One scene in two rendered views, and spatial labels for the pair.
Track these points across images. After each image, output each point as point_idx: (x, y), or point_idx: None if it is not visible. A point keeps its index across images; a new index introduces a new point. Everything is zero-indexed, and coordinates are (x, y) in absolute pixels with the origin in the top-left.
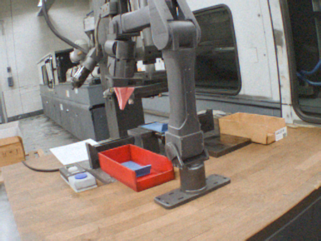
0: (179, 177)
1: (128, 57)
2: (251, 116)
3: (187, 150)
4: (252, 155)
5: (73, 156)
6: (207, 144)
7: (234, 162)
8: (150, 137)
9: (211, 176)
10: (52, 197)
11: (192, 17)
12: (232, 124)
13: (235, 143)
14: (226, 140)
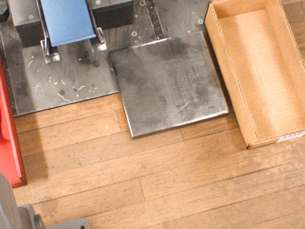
0: (37, 181)
1: None
2: (285, 28)
3: None
4: (193, 176)
5: None
6: (142, 79)
7: (145, 184)
8: (36, 27)
9: (74, 228)
10: None
11: (1, 227)
12: (222, 47)
13: (187, 116)
14: (181, 88)
